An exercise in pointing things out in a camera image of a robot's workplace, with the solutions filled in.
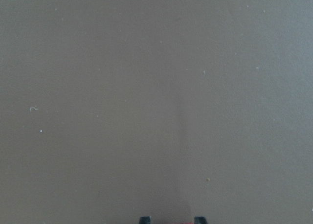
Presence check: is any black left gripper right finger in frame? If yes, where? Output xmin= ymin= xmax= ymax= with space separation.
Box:
xmin=194 ymin=216 xmax=206 ymax=224

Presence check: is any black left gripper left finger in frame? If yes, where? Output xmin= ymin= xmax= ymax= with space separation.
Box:
xmin=139 ymin=216 xmax=152 ymax=224

